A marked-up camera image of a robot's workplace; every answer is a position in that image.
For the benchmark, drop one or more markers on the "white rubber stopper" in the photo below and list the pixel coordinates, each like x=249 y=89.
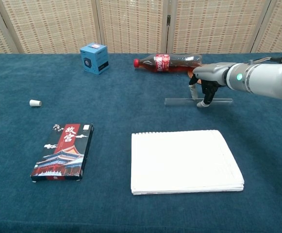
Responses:
x=36 y=103

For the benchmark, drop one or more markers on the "black screen hinge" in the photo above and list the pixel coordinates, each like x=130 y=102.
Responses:
x=168 y=20

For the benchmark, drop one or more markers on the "clear glass test tube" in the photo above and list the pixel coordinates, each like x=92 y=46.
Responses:
x=179 y=102

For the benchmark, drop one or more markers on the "black red palace box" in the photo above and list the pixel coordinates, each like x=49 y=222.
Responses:
x=63 y=153

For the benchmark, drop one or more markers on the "dark blue table cloth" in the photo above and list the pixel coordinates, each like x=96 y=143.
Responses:
x=121 y=109

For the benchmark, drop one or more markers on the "light blue cardboard box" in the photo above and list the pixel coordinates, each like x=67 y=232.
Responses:
x=94 y=59

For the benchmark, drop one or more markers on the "white spiral notebook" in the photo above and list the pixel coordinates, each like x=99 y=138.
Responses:
x=184 y=162

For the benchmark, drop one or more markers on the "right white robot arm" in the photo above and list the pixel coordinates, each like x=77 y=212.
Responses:
x=264 y=77

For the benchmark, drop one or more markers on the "cola bottle red cap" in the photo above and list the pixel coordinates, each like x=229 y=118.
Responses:
x=165 y=63

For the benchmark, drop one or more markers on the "round woven rattan coaster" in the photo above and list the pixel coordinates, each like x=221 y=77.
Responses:
x=190 y=72

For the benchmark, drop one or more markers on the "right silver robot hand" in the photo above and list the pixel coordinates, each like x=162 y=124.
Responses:
x=211 y=71

